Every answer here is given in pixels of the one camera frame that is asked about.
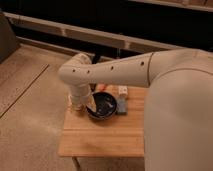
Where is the orange carrot toy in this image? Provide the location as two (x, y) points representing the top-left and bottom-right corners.
(96, 84), (107, 92)

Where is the cream ceramic cup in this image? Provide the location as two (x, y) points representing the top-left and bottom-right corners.
(68, 95), (84, 111)

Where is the dark ceramic bowl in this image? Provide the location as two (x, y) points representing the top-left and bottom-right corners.
(87, 92), (117, 120)

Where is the blue sponge block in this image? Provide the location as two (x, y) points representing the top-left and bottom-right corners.
(117, 97), (127, 115)

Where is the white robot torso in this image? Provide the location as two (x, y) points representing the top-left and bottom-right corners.
(144, 50), (213, 171)

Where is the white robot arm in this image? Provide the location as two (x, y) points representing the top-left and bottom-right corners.
(58, 52), (171, 111)

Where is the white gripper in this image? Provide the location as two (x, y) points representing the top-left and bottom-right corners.
(69, 85), (97, 112)

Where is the white cube with dots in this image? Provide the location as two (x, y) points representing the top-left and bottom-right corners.
(118, 86), (128, 98)

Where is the wooden table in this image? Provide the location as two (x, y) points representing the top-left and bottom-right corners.
(58, 87), (147, 159)

